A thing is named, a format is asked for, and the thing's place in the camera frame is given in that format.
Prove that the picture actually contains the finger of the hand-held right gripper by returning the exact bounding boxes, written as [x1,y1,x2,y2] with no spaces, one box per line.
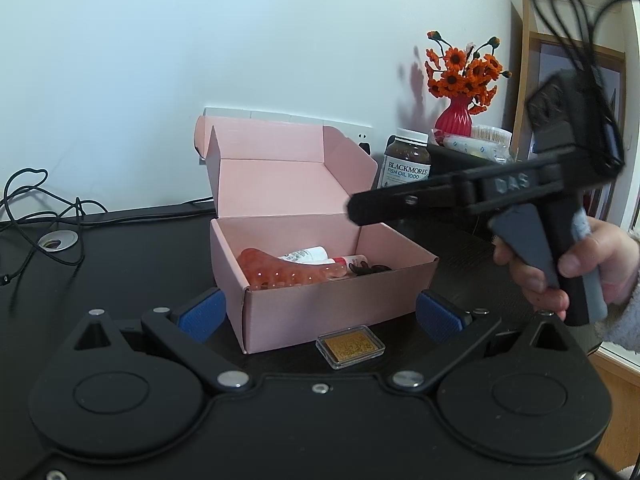
[346,172,473,226]

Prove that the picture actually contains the pink cardboard box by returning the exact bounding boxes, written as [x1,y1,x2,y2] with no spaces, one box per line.
[194,115,440,356]

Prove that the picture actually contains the person's right forearm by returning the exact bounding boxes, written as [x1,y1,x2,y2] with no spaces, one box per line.
[595,232,640,356]

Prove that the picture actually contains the gold card clear case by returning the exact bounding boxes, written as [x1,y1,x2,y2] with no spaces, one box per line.
[316,325,386,371]

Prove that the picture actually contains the black bow hair clip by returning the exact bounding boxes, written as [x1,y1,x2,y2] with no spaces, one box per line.
[347,260,391,277]

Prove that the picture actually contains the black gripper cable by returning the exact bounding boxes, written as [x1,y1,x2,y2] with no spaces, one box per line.
[530,0,627,171]

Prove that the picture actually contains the black charging cable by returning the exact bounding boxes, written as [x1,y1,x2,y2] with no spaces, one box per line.
[0,220,86,286]

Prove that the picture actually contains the brown supplement bottle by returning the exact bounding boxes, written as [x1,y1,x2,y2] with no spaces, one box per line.
[382,128,432,191]

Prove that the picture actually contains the white wall socket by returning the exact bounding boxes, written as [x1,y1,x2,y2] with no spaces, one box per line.
[350,122,377,157]

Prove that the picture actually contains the translucent red comb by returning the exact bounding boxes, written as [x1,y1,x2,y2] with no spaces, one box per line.
[236,247,346,291]

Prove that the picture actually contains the grey desk grommet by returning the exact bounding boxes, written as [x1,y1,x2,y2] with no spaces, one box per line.
[37,230,79,252]

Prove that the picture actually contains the black looped cable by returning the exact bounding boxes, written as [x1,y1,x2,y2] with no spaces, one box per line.
[0,167,108,233]

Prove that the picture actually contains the white tube red band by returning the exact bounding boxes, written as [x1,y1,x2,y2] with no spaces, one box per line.
[325,255,370,274]

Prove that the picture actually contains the person's right hand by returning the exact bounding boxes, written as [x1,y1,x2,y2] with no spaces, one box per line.
[492,219,640,321]

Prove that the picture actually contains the red vase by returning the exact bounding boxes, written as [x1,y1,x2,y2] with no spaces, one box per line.
[434,97,473,137]

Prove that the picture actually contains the black desktop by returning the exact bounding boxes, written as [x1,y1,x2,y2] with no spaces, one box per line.
[0,202,601,391]

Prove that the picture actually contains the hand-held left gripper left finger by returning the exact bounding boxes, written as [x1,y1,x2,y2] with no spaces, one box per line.
[72,287,251,393]

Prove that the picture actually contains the cotton swab pack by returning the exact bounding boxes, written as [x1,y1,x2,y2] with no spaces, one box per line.
[431,124,513,162]

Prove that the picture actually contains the wooden picture frame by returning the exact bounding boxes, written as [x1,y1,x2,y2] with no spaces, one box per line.
[510,0,628,226]

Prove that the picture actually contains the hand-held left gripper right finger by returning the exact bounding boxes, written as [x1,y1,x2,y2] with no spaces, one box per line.
[387,290,583,393]

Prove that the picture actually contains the white crimped tube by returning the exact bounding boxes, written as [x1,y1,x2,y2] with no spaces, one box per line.
[277,246,329,265]

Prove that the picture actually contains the orange artificial flowers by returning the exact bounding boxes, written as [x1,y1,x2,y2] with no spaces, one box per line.
[424,31,512,115]

